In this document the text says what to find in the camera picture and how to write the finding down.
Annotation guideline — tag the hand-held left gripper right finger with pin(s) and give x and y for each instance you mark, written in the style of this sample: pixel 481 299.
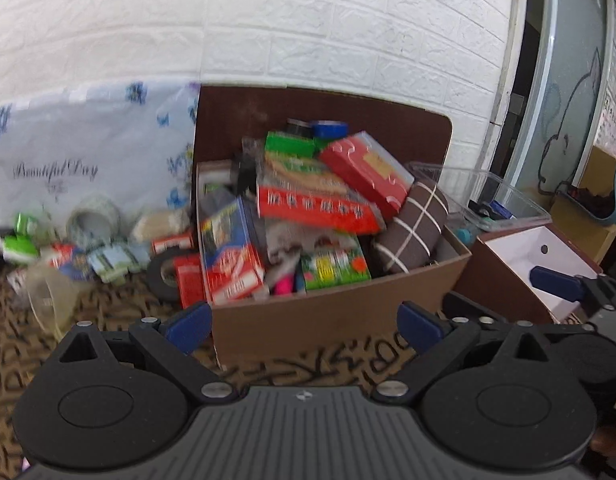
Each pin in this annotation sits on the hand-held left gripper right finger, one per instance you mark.
pixel 418 325

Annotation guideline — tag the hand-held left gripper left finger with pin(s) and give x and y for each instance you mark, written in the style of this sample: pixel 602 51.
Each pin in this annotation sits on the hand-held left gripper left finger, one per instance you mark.
pixel 188 325

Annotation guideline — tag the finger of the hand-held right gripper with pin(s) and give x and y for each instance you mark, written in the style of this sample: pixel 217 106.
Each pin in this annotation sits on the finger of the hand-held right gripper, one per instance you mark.
pixel 553 282
pixel 463 305

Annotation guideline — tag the brown checked glasses case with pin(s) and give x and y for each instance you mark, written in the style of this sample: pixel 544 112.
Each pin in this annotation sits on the brown checked glasses case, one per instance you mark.
pixel 413 230

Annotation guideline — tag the brown cardboard box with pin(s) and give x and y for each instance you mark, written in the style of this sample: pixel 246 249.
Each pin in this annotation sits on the brown cardboard box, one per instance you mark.
pixel 313 320

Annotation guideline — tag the patterned brown desktop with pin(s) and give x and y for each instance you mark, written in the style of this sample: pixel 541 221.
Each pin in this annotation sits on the patterned brown desktop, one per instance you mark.
pixel 113 307

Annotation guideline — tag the small brown white-lined box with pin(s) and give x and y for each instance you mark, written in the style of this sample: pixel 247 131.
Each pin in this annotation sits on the small brown white-lined box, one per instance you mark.
pixel 513 250

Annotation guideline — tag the open tan cardboard box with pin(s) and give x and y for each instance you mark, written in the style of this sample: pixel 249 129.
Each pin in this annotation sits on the open tan cardboard box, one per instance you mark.
pixel 588 230

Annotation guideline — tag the small red white box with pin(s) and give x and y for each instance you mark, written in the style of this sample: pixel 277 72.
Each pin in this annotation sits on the small red white box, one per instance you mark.
pixel 170 245

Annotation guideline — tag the red blue card box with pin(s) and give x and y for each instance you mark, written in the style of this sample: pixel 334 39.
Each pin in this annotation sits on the red blue card box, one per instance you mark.
pixel 228 250

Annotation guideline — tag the pale green card packet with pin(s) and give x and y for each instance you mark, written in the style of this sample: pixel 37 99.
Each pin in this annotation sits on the pale green card packet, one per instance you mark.
pixel 113 260

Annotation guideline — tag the green fruit-print box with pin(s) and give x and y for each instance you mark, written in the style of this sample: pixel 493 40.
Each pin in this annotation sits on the green fruit-print box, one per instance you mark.
pixel 333 267

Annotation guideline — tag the pink marker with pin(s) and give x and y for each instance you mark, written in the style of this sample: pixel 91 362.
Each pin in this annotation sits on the pink marker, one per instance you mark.
pixel 284 285

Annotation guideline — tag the beige cloth pouch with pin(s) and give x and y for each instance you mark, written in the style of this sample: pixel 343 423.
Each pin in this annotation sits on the beige cloth pouch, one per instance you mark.
pixel 158 222

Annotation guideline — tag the clear plastic container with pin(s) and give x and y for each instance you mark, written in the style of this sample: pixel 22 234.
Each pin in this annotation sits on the clear plastic container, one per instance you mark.
pixel 453 180

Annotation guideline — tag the grey box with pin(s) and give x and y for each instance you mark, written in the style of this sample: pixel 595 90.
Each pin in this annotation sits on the grey box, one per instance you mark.
pixel 215 200

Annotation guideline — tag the red blue snack packet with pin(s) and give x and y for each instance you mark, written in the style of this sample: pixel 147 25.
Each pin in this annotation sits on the red blue snack packet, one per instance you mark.
pixel 68 260

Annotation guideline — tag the clear plastic cup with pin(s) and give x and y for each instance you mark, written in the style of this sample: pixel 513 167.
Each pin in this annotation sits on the clear plastic cup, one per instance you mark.
pixel 53 295

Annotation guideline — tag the clear patterned tape roll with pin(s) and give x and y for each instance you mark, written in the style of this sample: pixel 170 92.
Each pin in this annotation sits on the clear patterned tape roll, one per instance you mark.
pixel 95 205

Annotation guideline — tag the long red white-print box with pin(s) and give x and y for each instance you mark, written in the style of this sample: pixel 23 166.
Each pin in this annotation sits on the long red white-print box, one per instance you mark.
pixel 313 207

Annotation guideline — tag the large red box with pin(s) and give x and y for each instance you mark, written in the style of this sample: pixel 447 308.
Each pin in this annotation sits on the large red box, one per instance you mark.
pixel 363 170

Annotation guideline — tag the green white tube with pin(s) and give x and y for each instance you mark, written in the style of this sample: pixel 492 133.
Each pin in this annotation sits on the green white tube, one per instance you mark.
pixel 20 250

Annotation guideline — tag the tan green striped box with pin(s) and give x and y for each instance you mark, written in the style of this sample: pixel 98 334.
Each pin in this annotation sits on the tan green striped box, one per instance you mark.
pixel 298 172

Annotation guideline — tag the green foil packet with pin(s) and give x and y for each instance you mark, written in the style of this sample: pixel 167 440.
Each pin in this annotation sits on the green foil packet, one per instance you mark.
pixel 25 222

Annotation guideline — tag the frosted glass door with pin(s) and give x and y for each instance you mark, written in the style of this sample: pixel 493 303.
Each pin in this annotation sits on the frosted glass door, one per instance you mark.
pixel 563 85

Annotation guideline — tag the white floral plastic bag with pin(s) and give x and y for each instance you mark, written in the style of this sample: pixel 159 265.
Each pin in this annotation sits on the white floral plastic bag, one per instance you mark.
pixel 88 135

